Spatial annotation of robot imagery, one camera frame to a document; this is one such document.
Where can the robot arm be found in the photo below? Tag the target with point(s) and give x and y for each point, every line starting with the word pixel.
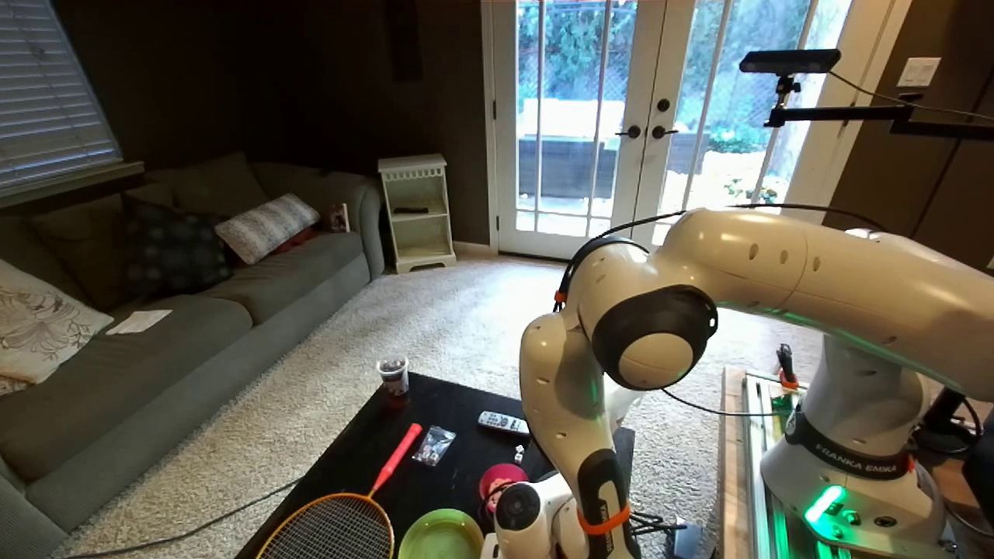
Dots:
pixel 815 272

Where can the pink round toy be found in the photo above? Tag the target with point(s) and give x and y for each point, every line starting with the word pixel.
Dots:
pixel 501 475

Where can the white small shelf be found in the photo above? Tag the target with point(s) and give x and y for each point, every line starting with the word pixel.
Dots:
pixel 419 233

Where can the clear plastic cup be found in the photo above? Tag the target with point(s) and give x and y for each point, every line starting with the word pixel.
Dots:
pixel 394 376

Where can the grey remote control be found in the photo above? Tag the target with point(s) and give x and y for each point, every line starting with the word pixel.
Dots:
pixel 501 422

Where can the small card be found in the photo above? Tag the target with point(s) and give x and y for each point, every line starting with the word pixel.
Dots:
pixel 338 218

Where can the small white block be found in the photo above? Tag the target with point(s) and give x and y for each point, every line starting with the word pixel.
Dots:
pixel 519 454

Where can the small clear plastic bag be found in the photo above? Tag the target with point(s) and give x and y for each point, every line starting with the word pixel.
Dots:
pixel 433 446

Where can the white glass double door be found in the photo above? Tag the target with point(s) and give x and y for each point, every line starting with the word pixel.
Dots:
pixel 648 116

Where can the white patterned pillow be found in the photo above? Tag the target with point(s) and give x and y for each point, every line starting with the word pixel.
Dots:
pixel 264 225

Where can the green plate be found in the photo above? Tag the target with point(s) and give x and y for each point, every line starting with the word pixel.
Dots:
pixel 439 537

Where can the orange badminton racket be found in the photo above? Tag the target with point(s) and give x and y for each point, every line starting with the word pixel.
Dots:
pixel 334 532

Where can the black orange clamp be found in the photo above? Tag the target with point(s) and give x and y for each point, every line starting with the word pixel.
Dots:
pixel 786 365

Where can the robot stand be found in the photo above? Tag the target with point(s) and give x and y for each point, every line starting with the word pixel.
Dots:
pixel 734 466

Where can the black power adapter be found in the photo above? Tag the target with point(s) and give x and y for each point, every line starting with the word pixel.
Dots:
pixel 683 541

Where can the dark patterned cushion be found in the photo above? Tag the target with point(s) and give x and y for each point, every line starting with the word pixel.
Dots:
pixel 175 248

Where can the grey sofa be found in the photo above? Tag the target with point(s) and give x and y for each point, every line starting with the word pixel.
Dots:
pixel 155 365

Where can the white paper sheet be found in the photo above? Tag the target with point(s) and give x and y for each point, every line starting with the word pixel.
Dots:
pixel 138 321

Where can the cream floral pillow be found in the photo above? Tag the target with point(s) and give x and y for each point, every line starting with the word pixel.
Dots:
pixel 39 326

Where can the window blinds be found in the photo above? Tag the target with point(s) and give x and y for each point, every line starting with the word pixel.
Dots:
pixel 46 93

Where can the camera on mount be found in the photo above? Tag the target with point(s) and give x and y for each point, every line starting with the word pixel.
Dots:
pixel 788 61

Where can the wall switch plate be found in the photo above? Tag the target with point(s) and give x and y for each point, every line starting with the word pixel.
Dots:
pixel 919 72

